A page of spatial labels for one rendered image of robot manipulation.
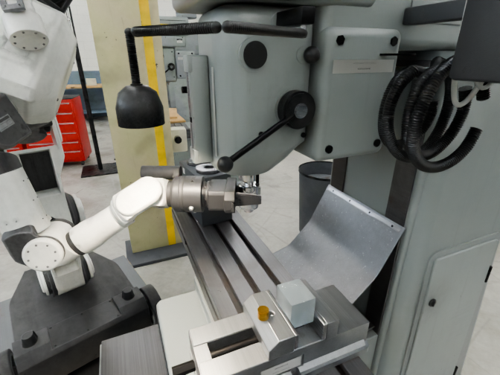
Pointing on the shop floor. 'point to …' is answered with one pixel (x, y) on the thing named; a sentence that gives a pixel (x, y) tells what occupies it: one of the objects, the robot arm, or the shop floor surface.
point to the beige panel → (104, 49)
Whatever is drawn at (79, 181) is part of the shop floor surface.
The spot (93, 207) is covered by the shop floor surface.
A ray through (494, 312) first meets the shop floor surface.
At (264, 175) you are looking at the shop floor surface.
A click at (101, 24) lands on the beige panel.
